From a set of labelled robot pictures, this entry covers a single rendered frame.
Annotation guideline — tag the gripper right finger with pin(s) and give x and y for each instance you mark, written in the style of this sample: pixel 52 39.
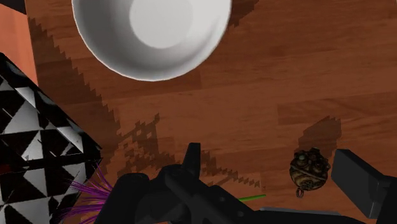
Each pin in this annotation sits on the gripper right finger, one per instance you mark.
pixel 363 183

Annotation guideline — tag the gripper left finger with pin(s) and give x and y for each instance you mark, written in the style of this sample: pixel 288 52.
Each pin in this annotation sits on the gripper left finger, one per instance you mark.
pixel 183 192

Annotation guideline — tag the brass ornate round pendant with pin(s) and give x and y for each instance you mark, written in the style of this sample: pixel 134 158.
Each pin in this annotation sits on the brass ornate round pendant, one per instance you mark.
pixel 309 171

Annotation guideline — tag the purple flower with green stem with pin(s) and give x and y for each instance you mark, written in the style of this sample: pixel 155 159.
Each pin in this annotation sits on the purple flower with green stem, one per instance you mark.
pixel 93 198

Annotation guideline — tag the black white patterned robot stand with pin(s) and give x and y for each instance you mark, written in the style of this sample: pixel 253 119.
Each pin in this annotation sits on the black white patterned robot stand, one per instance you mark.
pixel 37 149

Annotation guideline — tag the white bowl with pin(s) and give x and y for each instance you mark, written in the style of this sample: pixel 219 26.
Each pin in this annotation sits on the white bowl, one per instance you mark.
pixel 151 37

